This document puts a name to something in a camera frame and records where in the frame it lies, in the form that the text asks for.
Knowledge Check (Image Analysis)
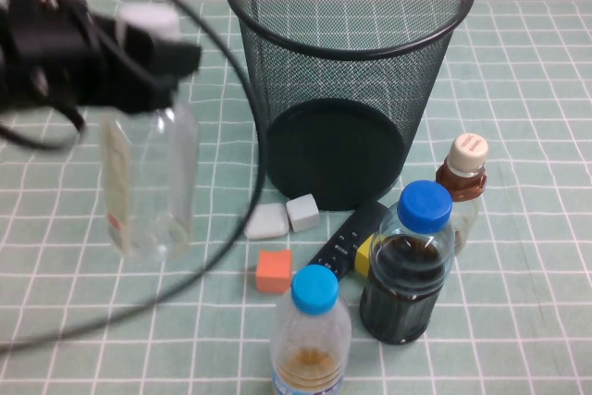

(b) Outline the gray cube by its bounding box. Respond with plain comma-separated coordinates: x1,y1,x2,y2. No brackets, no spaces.
285,194,321,232

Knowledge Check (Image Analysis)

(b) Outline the yellow cube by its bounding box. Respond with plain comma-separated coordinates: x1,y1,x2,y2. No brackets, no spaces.
354,233,376,275

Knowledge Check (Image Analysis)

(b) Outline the long black cable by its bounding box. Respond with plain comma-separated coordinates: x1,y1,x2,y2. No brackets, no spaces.
0,0,268,355

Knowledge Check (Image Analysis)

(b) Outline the short black cable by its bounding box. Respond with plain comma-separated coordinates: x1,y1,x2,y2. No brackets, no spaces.
0,105,88,152

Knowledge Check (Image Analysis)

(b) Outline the clear bottle white cap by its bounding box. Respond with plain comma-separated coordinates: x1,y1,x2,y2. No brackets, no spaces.
99,4,200,262

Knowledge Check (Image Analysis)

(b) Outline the cloudy bottle blue cap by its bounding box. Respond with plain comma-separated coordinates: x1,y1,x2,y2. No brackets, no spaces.
269,264,353,395

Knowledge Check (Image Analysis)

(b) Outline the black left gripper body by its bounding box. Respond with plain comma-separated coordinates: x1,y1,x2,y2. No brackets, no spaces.
11,0,103,109

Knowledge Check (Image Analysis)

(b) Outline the dark liquid bottle blue cap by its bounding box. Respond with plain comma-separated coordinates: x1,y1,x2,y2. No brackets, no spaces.
359,180,457,346

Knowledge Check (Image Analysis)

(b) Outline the small bottle beige cap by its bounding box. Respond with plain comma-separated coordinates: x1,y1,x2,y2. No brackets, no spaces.
434,132,490,255

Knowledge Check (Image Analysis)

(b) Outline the orange cube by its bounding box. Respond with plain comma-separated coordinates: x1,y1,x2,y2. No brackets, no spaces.
254,248,294,295

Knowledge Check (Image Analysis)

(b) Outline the green checked tablecloth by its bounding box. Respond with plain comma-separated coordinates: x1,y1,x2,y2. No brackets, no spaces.
0,0,592,395

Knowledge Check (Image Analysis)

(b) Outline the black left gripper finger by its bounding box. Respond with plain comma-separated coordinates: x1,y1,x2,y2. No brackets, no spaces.
92,15,204,80
96,38,179,115

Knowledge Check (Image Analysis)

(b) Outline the black mesh wastebasket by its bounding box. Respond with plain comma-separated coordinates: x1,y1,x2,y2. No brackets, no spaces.
223,0,477,211

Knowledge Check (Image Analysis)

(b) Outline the black remote control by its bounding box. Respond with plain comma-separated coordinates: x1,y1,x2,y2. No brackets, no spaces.
307,200,389,283

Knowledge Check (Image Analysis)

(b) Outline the white rounded case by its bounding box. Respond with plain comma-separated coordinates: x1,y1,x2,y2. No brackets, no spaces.
243,203,289,241

